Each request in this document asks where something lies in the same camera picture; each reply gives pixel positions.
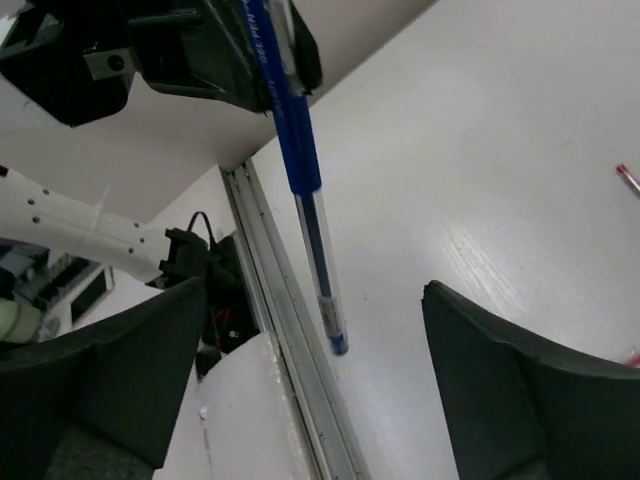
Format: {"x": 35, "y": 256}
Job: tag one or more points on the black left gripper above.
{"x": 77, "y": 60}

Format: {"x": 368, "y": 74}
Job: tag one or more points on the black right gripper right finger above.
{"x": 520, "y": 406}

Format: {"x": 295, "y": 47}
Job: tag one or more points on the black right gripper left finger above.
{"x": 102, "y": 402}

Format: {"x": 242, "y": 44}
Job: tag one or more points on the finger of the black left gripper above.
{"x": 304, "y": 65}

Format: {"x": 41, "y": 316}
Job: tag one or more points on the blue pen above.
{"x": 268, "y": 33}

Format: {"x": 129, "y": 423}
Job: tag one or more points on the red pen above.
{"x": 630, "y": 180}

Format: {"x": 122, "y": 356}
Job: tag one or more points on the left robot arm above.
{"x": 32, "y": 213}

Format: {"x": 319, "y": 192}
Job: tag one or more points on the red pen cap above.
{"x": 633, "y": 361}

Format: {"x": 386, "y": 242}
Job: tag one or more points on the white foil front panel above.
{"x": 240, "y": 421}

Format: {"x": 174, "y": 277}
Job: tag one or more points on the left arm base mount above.
{"x": 232, "y": 323}

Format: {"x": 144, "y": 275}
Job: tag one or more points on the aluminium front rail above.
{"x": 280, "y": 309}

